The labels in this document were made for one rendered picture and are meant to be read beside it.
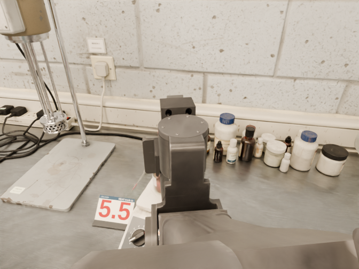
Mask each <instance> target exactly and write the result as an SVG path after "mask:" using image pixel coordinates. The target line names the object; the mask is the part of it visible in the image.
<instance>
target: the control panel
mask: <svg viewBox="0 0 359 269"><path fill-rule="evenodd" d="M138 229H142V230H145V219H142V218H138V217H135V216H133V217H132V220H131V222H130V225H129V228H128V230H127V233H126V236H125V238H124V241H123V244H122V247H121V249H125V248H137V247H138V246H136V245H134V244H133V243H132V242H130V241H129V240H130V238H131V237H132V234H133V233H134V231H136V230H138ZM144 246H145V244H144V245H142V246H140V247H144Z"/></svg>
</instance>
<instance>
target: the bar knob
mask: <svg viewBox="0 0 359 269"><path fill-rule="evenodd" d="M129 241H130V242H132V243H133V244H134V245H136V246H138V247H140V246H142V245H144V244H145V231H144V230H142V229H138V230H136V231H134V233H133V234H132V237H131V238H130V240H129Z"/></svg>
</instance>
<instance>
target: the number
mask: <svg viewBox="0 0 359 269"><path fill-rule="evenodd" d="M132 206H133V202H126V201H118V200H110V199H102V198H100V201H99V206H98V211H97V215H96V217H99V218H107V219H114V220H121V221H129V219H130V216H131V212H132Z"/></svg>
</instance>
